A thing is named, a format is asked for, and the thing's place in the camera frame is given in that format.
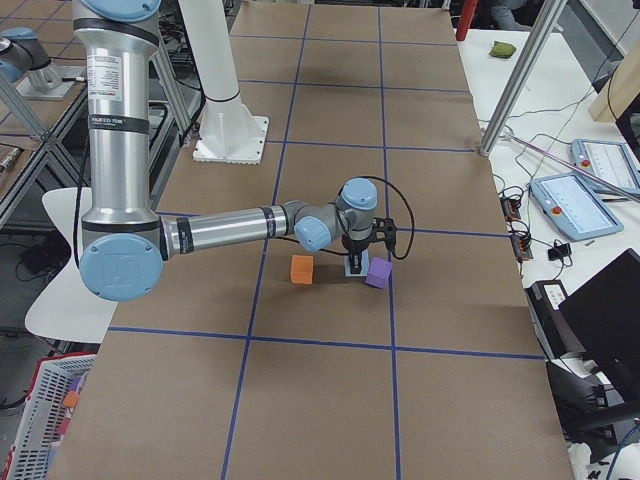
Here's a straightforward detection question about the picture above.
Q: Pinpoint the black power brick box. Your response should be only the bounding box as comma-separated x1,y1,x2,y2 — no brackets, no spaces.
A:
525,280,585,359

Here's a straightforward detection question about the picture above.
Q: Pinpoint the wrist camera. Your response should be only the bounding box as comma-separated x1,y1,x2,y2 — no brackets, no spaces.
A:
370,217,397,253

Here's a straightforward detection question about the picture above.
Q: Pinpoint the purple foam block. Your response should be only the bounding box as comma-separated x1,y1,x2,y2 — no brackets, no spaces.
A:
365,257,393,289

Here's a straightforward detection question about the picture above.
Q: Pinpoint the brown paper table mat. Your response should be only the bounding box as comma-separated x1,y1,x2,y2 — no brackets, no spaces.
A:
47,4,576,480

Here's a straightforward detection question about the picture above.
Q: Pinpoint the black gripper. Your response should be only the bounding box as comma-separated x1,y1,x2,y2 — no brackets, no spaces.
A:
341,237,370,274

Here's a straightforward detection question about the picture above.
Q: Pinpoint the black monitor laptop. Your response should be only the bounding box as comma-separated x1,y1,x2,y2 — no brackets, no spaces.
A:
560,248,639,401

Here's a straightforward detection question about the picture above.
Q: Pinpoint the near teach pendant tablet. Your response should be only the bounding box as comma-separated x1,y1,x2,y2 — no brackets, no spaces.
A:
530,174,624,241

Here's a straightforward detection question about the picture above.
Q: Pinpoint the green bean bag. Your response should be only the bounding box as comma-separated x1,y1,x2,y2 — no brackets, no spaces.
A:
489,40,517,59

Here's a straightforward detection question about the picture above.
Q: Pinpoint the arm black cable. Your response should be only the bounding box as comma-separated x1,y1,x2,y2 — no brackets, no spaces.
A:
279,174,416,261

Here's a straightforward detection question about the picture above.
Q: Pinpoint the light blue foam block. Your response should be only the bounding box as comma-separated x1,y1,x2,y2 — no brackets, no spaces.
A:
344,250,370,277

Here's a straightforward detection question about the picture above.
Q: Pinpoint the reacher grabber stick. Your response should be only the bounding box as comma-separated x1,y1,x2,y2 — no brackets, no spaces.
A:
499,130,640,201

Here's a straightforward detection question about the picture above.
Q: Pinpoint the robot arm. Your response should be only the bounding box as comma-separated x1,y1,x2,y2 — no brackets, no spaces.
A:
73,1,377,301

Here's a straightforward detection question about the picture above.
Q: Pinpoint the teach pendant tablet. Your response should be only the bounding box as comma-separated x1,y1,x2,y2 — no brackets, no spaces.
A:
530,174,624,241
570,139,639,195

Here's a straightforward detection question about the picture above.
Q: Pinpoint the aluminium frame post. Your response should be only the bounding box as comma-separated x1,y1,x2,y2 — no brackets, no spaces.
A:
478,0,567,157

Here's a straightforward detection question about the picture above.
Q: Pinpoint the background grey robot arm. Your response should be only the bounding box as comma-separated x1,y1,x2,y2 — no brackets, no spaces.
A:
1,27,63,94

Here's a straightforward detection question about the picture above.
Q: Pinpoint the orange foam block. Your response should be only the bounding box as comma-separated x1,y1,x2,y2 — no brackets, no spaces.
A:
290,255,314,285

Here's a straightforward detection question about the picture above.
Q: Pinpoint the white plastic basket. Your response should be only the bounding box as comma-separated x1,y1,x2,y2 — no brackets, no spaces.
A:
2,353,96,479

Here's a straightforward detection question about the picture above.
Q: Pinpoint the white chair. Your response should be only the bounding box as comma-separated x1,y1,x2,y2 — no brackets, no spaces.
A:
25,187,117,344

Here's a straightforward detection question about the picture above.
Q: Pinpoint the far teach pendant tablet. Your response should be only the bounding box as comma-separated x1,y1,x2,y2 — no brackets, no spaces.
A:
570,139,639,195

